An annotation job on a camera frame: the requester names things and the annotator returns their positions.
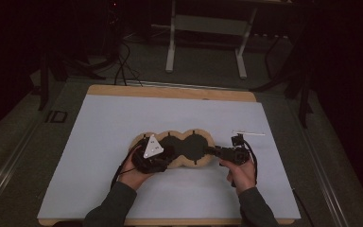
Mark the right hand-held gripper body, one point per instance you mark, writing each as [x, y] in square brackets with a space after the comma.
[233, 153]

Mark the person's left hand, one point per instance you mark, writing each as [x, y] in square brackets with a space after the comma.
[134, 176]

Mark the person's right hand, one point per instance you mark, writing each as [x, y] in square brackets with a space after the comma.
[242, 176]

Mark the black rectangular floor frame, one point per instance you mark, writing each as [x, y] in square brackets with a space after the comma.
[56, 116]

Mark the tan fleece lobed pad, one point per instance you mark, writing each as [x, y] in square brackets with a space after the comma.
[191, 147]

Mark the white metal stand frame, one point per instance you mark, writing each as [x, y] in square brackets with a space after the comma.
[208, 25]

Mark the white table cover sheet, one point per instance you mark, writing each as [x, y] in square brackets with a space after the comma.
[107, 126]

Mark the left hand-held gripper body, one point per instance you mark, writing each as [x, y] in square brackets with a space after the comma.
[151, 157]

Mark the metal floor rail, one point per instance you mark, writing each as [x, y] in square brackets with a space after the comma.
[6, 171]
[324, 176]

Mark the black tripod stand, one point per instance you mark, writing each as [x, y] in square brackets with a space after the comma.
[45, 78]
[302, 94]

